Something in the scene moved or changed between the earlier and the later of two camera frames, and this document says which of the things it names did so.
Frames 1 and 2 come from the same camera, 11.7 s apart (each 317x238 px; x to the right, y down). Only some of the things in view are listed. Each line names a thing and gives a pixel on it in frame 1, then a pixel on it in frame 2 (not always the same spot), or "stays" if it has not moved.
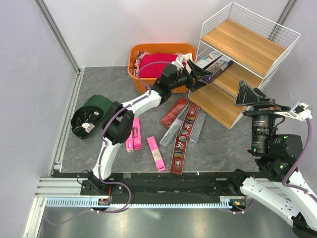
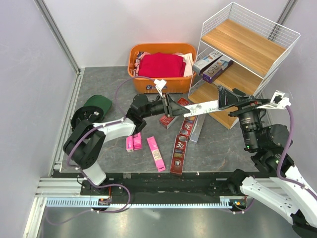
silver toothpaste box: [197, 127] stays
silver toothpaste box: [171, 134] -> [200, 108]
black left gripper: [192, 86] -> [170, 106]
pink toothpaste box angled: [156, 154] stays
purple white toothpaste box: [207, 59] stays
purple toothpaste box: [217, 67] stays
